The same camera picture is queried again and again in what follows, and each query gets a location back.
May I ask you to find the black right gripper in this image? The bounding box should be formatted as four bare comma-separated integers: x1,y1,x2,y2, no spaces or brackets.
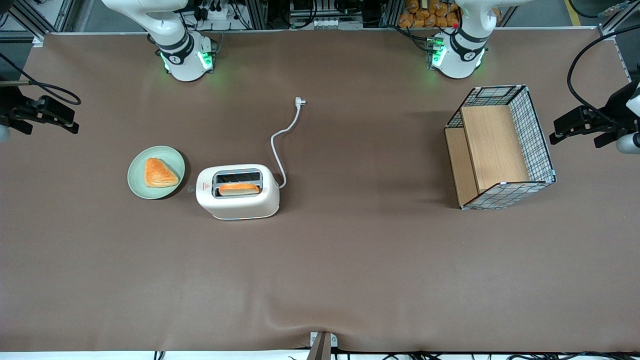
0,94,81,136

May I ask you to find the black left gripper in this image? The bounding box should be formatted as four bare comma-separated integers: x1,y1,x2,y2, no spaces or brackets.
548,79,640,149

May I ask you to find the white two-slot toaster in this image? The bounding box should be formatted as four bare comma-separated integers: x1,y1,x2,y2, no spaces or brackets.
195,164,281,221

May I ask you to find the wooden shelf board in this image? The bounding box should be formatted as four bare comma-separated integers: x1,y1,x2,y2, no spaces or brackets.
444,104,532,207

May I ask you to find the pale green plate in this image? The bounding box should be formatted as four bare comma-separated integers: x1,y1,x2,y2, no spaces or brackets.
127,145,186,200

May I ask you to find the triangular golden pastry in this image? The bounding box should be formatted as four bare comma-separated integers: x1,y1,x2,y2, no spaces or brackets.
144,157,180,189

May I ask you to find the bag of orange bread rolls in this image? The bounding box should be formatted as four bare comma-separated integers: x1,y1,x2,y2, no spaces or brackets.
398,0,461,29

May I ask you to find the white power strip with plugs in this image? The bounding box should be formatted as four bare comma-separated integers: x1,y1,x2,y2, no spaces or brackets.
197,2,240,23

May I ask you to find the toast slice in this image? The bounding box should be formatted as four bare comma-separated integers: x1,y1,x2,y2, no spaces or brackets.
218,182,261,197

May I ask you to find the long white power strip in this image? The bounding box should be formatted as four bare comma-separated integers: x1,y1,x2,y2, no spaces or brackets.
289,18,364,30

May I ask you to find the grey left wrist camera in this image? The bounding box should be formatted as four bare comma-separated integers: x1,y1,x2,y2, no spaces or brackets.
616,131,640,155

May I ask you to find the wire basket with checked liner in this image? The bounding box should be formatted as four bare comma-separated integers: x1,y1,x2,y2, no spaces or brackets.
444,84,557,211

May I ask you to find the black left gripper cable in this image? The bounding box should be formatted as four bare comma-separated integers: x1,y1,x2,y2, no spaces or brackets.
566,25,640,130

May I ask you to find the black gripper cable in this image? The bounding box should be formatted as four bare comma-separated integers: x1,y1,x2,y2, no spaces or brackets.
566,25,640,130
0,52,82,107

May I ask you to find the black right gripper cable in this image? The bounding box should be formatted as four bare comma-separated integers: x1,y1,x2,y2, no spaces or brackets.
0,52,82,107

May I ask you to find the aluminium frame profile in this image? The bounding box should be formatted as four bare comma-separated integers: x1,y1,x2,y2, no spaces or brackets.
597,0,640,37
0,0,96,43

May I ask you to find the white toaster power cable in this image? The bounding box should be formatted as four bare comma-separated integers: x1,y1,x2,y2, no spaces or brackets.
270,97,307,190

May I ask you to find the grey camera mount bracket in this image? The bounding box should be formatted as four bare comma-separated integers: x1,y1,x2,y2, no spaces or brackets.
308,331,339,360

